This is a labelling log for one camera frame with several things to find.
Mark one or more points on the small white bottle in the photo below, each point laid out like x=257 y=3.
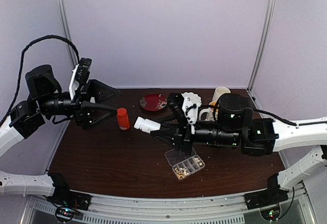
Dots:
x=146 y=125

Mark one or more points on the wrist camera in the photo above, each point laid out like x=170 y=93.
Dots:
x=188 y=115
x=80 y=75

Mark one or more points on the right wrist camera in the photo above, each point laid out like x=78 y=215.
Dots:
x=188 y=115

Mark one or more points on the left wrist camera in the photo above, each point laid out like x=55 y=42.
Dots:
x=80 y=75

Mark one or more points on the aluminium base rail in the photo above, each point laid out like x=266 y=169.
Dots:
x=231 y=208

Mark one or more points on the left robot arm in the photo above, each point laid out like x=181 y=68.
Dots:
x=46 y=101

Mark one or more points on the cream ribbed mug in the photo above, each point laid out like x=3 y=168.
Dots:
x=219 y=91

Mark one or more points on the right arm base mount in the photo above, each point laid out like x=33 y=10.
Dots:
x=264 y=198

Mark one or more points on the orange pill bottle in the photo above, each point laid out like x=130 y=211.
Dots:
x=122 y=118

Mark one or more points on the clear plastic pill organizer box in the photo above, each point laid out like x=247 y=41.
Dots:
x=184 y=165

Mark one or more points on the aluminium frame post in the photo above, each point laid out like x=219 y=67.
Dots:
x=66 y=32
x=270 y=9

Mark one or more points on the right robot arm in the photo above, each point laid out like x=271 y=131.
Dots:
x=233 y=126

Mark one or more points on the right aluminium frame post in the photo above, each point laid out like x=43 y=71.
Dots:
x=270 y=9

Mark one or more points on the floral mug yellow inside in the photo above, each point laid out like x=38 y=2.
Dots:
x=206 y=114

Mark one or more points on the red floral plate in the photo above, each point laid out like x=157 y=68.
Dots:
x=153 y=102

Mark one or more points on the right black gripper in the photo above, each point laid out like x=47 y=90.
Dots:
x=181 y=141

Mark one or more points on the left aluminium frame post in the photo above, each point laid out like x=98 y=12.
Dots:
x=66 y=32

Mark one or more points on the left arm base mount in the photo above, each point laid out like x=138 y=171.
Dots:
x=71 y=199

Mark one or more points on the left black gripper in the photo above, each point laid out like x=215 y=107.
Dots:
x=83 y=109

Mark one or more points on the white scalloped bowl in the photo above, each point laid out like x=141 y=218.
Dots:
x=191 y=98

